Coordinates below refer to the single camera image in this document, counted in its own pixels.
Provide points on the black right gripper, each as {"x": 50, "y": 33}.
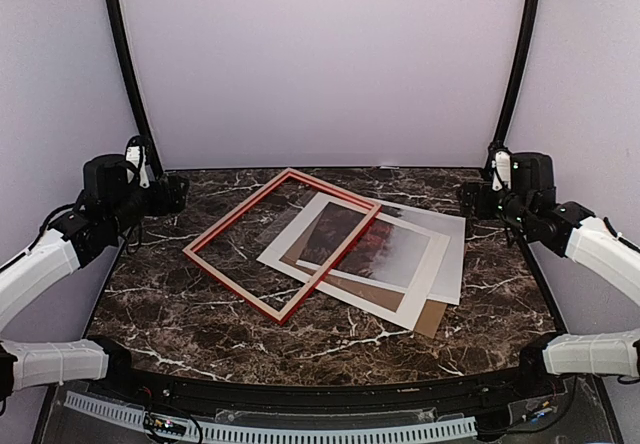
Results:
{"x": 483, "y": 211}

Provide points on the black front rail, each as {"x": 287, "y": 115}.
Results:
{"x": 477, "y": 393}

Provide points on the brown cardboard backing board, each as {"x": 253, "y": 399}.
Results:
{"x": 430, "y": 316}

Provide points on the left black corner post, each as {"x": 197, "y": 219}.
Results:
{"x": 129, "y": 77}

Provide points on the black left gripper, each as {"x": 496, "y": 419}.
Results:
{"x": 163, "y": 207}

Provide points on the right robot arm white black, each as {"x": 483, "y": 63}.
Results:
{"x": 521, "y": 193}

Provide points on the red wooden picture frame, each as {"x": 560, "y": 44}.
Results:
{"x": 368, "y": 210}

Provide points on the red forest photo print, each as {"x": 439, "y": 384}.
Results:
{"x": 387, "y": 255}

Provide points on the right black corner post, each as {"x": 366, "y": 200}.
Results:
{"x": 513, "y": 87}

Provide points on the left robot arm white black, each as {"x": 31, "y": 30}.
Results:
{"x": 116, "y": 197}

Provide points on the white slotted cable duct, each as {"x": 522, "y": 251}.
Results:
{"x": 183, "y": 429}

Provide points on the white mat board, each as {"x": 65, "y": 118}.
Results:
{"x": 285, "y": 261}

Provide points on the black corner post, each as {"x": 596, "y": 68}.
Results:
{"x": 513, "y": 87}
{"x": 129, "y": 77}

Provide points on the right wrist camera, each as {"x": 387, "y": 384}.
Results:
{"x": 501, "y": 170}

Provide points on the clear acrylic sheet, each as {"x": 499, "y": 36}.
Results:
{"x": 295, "y": 214}

